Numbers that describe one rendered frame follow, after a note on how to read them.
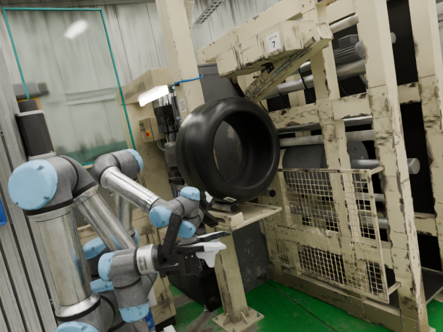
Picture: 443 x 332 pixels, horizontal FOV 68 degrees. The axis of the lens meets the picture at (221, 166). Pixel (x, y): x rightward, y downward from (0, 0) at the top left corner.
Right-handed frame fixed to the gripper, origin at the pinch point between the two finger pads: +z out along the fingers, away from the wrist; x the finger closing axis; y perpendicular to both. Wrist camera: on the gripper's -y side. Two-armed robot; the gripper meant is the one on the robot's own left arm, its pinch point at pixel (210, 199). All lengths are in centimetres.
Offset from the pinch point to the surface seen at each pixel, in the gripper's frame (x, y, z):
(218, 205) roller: 9.2, -10.3, 22.3
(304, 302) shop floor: 15, -111, 59
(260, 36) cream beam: -57, 53, 45
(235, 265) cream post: 35, -57, 45
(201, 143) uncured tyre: -7.7, 24.6, 12.5
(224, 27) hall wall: 100, 273, 1077
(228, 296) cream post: 48, -71, 36
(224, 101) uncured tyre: -25, 35, 30
